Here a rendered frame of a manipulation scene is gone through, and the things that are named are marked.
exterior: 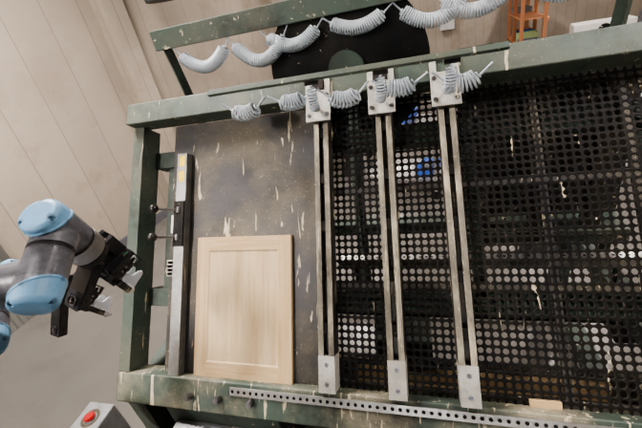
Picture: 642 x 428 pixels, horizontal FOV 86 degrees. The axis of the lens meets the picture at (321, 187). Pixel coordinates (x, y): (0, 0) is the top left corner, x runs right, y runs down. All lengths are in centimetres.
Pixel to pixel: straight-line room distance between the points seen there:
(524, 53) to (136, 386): 199
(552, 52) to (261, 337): 147
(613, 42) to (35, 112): 447
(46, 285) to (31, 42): 405
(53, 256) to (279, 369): 99
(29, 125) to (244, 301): 342
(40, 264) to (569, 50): 152
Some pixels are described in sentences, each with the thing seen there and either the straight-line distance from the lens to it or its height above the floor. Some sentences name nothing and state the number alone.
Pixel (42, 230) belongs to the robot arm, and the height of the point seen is 186.
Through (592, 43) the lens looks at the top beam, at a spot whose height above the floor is 186.
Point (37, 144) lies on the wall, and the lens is 452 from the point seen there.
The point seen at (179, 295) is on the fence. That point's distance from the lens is 167.
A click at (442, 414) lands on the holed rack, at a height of 89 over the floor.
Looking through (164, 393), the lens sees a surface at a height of 86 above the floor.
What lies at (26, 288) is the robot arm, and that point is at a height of 181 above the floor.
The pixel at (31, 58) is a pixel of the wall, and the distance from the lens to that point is 463.
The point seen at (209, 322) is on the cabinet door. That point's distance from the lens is 162.
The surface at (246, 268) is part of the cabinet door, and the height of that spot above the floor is 124.
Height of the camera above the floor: 210
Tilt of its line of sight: 26 degrees down
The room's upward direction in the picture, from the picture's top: 12 degrees counter-clockwise
